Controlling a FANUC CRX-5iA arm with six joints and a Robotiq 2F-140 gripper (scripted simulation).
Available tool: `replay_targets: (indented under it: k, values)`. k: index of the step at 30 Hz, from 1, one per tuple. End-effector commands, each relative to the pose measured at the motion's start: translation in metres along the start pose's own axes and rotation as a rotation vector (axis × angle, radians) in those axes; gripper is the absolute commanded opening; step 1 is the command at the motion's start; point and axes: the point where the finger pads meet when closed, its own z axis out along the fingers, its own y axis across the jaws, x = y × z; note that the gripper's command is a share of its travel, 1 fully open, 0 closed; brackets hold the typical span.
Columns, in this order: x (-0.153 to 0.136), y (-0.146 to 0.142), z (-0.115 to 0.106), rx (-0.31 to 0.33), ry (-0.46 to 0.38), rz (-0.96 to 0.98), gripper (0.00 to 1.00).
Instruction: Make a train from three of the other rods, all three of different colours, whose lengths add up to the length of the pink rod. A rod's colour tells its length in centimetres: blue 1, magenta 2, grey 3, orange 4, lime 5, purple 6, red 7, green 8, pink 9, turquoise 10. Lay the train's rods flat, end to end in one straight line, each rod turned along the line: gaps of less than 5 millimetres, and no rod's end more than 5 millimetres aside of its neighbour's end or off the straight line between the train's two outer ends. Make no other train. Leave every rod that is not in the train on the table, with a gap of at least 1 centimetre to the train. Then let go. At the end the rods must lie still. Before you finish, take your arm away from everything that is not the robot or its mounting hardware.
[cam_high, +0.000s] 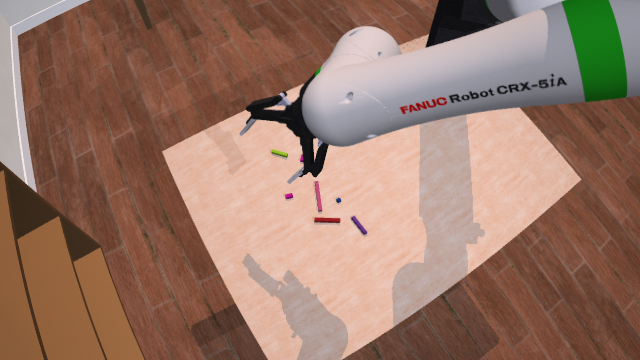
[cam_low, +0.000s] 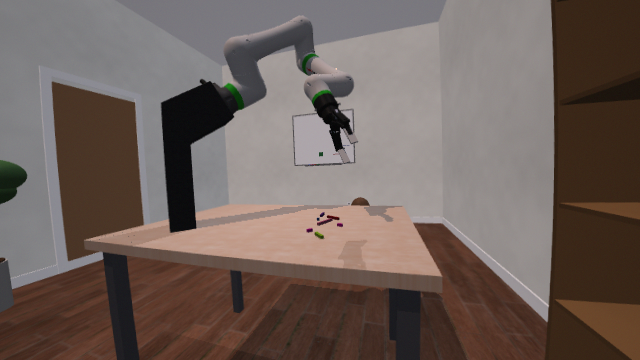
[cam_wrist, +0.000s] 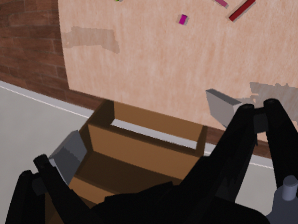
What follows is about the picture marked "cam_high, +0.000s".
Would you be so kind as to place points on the purple rod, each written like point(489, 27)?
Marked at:
point(359, 225)

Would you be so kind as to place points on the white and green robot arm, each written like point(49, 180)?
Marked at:
point(527, 61)

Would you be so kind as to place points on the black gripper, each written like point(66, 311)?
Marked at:
point(286, 117)

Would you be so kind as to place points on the lime green rod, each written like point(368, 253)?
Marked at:
point(276, 152)

